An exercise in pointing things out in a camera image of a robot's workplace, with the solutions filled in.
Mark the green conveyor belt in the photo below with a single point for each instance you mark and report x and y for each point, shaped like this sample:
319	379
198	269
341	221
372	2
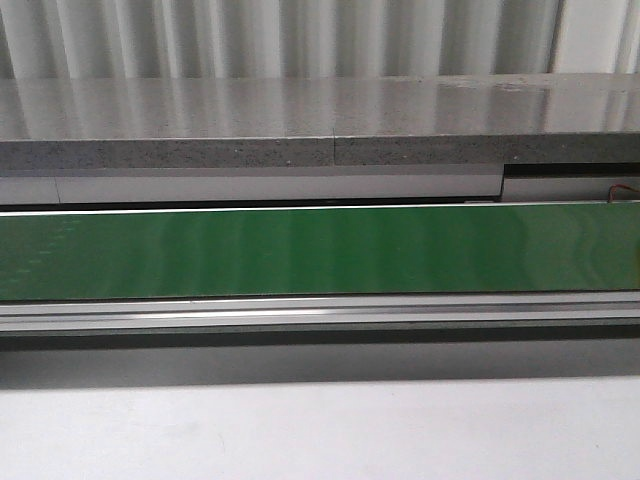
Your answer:
320	251

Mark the white conveyor back rail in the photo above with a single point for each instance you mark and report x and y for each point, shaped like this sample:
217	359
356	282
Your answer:
431	183

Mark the aluminium conveyor front rail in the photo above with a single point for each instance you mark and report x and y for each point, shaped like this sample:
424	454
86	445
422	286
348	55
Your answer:
316	311

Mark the white pleated curtain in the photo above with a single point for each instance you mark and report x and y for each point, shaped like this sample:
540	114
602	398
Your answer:
269	39

